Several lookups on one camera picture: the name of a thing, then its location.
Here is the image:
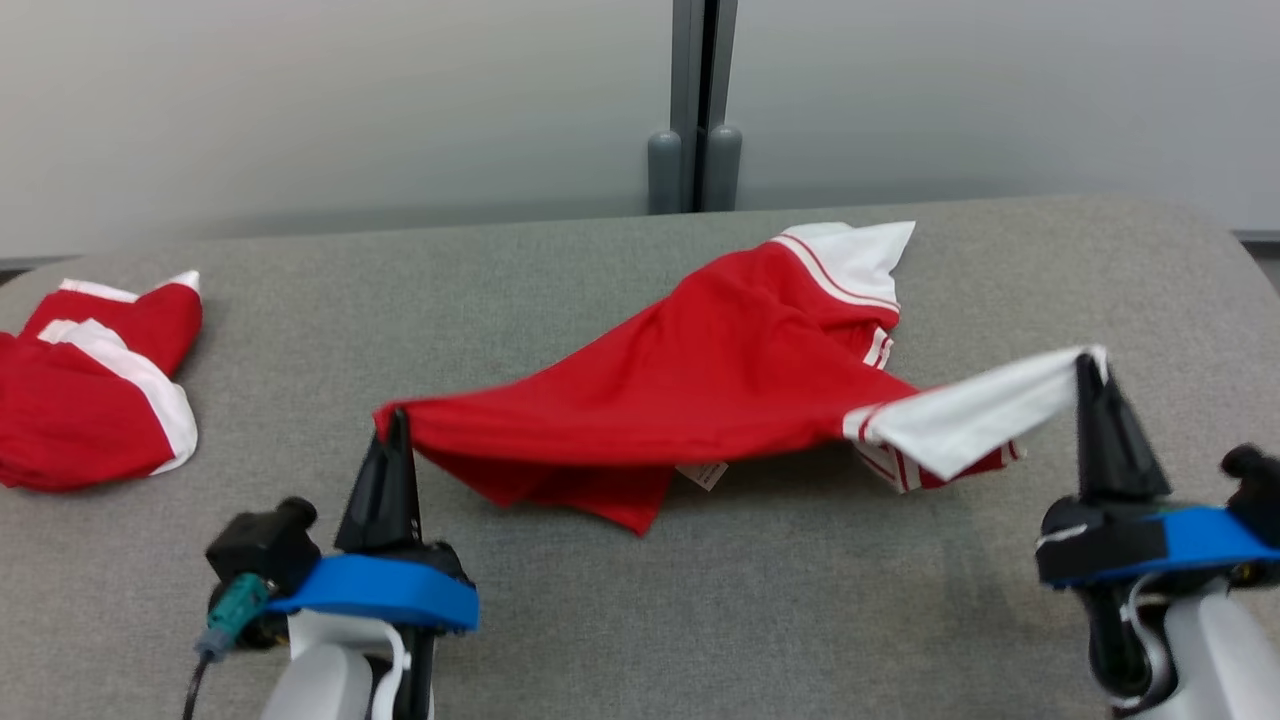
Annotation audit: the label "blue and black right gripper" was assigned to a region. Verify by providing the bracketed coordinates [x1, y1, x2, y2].
[1036, 351, 1280, 590]

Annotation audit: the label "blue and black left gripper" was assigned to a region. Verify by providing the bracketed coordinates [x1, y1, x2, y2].
[268, 408, 480, 633]

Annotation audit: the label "red and white shorts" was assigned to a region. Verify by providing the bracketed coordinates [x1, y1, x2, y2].
[0, 270, 205, 492]

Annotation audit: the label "red and white basketball jersey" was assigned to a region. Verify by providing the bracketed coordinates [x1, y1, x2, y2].
[373, 220, 1111, 538]

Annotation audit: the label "left camera cable teal plug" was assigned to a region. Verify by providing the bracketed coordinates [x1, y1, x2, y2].
[183, 573, 272, 720]

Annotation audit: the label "grey aluminium partition post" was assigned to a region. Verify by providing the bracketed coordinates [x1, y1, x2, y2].
[646, 0, 744, 215]

